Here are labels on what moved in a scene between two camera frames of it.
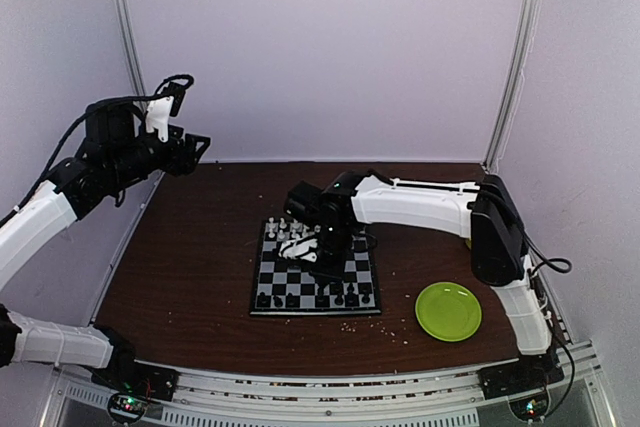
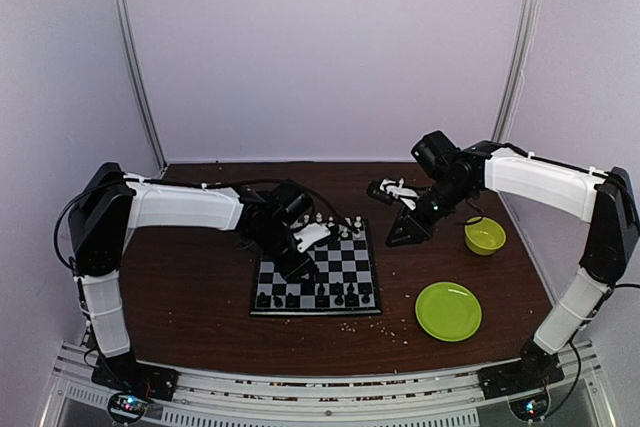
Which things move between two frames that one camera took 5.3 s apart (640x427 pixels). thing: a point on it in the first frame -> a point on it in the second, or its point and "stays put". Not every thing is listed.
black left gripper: [182, 159] -> [303, 266]
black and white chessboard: [285, 286] stays put
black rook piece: [262, 300] stays put
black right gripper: [331, 273] -> [419, 230]
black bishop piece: [339, 300] stays put
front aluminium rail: [440, 399] stays put
